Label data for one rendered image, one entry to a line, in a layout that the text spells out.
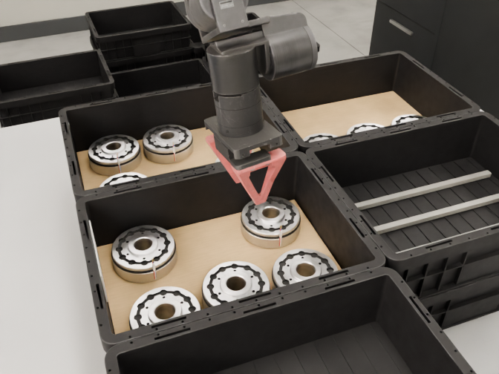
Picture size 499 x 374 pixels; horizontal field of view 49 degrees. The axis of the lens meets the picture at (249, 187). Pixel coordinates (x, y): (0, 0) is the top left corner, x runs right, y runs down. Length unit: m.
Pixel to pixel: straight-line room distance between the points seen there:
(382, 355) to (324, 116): 0.64
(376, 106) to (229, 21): 0.77
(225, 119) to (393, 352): 0.41
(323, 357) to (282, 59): 0.41
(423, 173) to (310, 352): 0.49
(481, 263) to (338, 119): 0.51
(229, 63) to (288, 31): 0.09
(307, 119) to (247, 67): 0.65
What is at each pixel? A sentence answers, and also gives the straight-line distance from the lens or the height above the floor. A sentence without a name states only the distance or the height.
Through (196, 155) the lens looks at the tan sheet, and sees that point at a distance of 1.15.
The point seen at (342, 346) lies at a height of 0.83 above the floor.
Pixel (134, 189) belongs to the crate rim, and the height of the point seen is 0.93.
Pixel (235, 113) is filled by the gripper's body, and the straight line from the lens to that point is 0.65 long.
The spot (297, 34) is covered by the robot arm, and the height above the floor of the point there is 1.23.
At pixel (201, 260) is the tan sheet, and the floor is 0.83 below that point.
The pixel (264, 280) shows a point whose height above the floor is 0.86.
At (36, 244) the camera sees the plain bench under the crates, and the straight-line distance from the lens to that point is 1.21.
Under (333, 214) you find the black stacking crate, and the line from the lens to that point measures 0.89.
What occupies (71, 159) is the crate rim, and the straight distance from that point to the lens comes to 1.01.
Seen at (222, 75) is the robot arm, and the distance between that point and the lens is 0.64.
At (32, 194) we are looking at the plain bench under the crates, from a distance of 1.34.
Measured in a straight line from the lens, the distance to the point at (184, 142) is 1.13.
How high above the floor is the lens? 1.49
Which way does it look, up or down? 39 degrees down
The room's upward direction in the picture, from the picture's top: straight up
